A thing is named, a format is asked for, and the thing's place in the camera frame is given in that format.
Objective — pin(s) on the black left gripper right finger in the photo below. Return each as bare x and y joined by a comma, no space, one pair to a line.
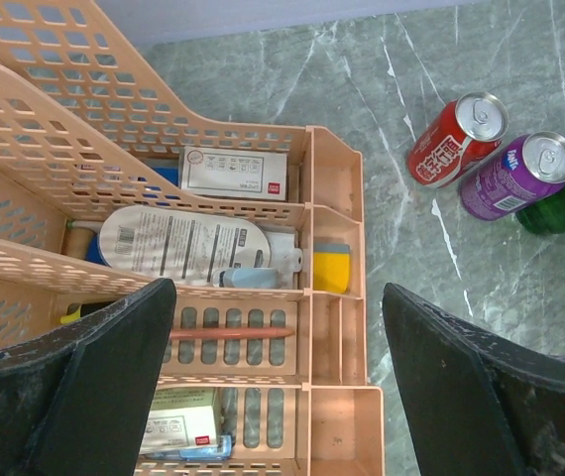
475,403

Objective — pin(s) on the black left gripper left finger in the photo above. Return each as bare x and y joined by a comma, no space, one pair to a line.
75,401

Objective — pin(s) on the white box front slot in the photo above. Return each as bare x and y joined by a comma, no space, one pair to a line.
185,424

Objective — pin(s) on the white box slot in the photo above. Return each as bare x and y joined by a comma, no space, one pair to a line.
185,424
250,175

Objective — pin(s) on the pink pen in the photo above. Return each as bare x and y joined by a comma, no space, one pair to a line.
237,333

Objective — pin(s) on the white oval blister pack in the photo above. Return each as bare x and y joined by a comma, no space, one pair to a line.
190,247

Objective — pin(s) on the yellow sticky note block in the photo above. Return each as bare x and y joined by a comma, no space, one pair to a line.
331,267

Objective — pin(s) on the blue small tube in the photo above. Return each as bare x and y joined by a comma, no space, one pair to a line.
247,278

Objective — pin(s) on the pink plastic file organizer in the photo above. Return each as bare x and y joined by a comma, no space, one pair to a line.
80,112

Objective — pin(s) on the purple Fanta can rear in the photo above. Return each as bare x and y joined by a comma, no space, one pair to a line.
529,168

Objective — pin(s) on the white box rear slot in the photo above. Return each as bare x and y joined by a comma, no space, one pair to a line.
250,175

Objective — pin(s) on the red cola can rear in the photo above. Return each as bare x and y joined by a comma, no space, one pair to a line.
465,132

